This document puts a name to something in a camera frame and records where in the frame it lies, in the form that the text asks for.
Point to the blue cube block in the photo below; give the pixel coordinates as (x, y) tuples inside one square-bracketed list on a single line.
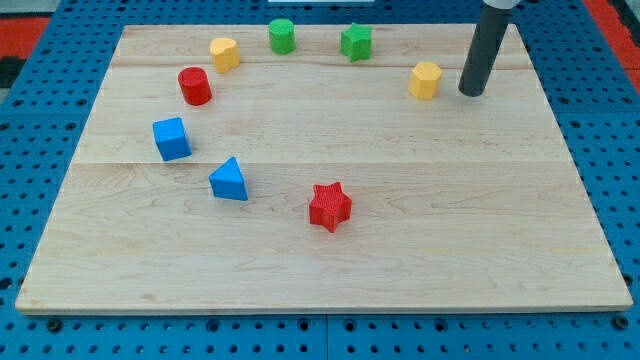
[(171, 139)]

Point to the red cylinder block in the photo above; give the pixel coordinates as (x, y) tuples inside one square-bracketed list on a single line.
[(194, 85)]

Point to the light wooden board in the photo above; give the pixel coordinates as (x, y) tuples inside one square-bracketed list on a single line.
[(459, 204)]

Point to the red star block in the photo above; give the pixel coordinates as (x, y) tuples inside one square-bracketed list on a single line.
[(330, 206)]

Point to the green star block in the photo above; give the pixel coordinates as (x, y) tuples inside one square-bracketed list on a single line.
[(356, 42)]

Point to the yellow heart block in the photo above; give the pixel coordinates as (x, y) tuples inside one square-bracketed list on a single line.
[(225, 54)]

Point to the green cylinder block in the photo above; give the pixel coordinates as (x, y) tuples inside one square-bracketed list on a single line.
[(282, 36)]

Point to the blue triangle block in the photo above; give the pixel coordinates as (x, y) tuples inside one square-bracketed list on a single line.
[(228, 182)]

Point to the yellow hexagon block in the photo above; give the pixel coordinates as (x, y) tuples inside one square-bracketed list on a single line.
[(425, 80)]

